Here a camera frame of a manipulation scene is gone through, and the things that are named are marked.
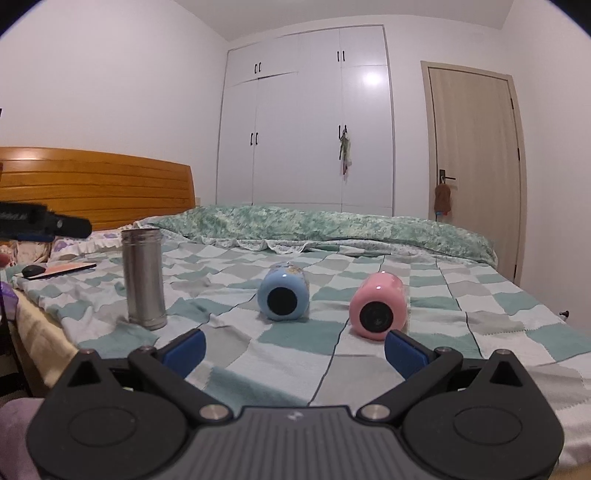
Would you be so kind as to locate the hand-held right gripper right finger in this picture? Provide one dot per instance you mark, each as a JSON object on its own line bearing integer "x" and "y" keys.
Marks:
{"x": 405, "y": 353}

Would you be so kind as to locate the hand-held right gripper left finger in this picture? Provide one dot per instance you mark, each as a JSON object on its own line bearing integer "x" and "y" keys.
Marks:
{"x": 185, "y": 351}

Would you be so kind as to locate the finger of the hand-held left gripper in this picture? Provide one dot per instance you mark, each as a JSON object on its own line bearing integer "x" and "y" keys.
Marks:
{"x": 55, "y": 224}

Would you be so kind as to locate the pink cup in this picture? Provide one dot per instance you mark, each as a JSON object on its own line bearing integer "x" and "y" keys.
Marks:
{"x": 377, "y": 307}

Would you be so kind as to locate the blue cup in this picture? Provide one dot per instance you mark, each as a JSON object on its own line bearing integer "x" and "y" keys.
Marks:
{"x": 282, "y": 295}

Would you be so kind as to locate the stainless steel cup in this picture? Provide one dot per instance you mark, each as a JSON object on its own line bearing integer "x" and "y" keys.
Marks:
{"x": 143, "y": 279}

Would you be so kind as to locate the floral pillow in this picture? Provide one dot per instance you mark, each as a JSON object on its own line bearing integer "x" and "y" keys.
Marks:
{"x": 74, "y": 247}

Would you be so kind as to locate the wooden headboard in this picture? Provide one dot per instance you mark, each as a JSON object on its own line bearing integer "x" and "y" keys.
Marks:
{"x": 92, "y": 189}

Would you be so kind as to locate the black computer mouse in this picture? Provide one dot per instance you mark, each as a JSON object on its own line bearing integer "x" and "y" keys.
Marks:
{"x": 34, "y": 271}

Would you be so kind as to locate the checkered bed sheet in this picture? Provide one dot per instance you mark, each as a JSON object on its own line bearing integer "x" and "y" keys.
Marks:
{"x": 286, "y": 341}

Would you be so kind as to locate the green floral quilt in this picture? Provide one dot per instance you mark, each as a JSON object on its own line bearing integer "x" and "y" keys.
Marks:
{"x": 332, "y": 228}

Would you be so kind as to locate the purple cloth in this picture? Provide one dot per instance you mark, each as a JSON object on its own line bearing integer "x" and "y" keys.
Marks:
{"x": 16, "y": 434}

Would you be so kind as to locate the wooden door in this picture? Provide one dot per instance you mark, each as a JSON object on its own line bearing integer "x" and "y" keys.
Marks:
{"x": 475, "y": 175}

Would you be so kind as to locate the white wardrobe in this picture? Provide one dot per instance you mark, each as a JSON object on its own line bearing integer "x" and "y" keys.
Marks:
{"x": 295, "y": 138}

